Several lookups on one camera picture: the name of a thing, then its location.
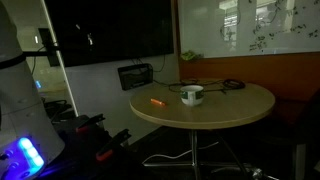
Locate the orange marker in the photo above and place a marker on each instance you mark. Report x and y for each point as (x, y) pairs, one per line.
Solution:
(158, 102)

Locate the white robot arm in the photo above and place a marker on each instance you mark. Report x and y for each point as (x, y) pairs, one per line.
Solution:
(28, 140)

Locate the white and green mug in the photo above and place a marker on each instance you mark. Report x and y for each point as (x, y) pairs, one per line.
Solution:
(192, 95)

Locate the green plant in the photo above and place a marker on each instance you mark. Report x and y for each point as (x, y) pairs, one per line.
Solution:
(190, 55)

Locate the round wooden table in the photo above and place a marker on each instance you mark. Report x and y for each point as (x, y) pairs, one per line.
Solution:
(221, 108)

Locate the black clamp orange tip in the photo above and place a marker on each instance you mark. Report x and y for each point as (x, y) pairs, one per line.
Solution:
(108, 149)
(91, 121)

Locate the whiteboard with writing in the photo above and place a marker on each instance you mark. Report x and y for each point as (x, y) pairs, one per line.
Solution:
(229, 28)

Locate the orange bench seat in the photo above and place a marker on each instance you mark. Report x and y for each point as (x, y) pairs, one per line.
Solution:
(294, 79)

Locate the black wire mesh basket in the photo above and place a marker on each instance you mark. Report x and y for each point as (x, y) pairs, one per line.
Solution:
(135, 75)

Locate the black wall television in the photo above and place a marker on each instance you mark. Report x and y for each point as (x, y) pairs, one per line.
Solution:
(97, 31)

